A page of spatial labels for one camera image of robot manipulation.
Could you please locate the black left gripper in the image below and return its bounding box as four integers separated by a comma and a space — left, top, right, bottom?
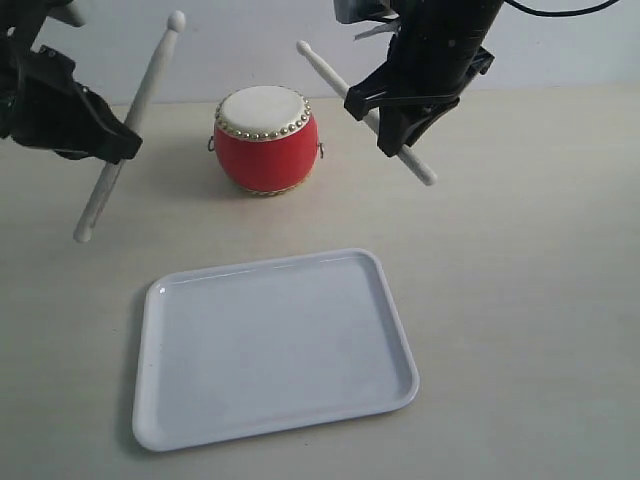
1, 1, 142, 165

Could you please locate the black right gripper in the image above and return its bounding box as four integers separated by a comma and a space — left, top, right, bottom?
344, 0, 503, 157

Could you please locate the white wooden drumstick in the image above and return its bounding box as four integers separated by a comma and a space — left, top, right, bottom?
73, 10, 186, 243
296, 40, 438, 187

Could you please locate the small red drum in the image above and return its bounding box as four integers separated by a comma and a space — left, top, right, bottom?
207, 85, 324, 196

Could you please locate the white rectangular plastic tray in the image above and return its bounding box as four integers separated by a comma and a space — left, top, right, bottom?
132, 248, 420, 452

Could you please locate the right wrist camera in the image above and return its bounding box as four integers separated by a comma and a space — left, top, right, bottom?
333, 0, 394, 24

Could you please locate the black right camera cable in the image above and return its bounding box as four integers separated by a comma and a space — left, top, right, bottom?
504, 0, 621, 17

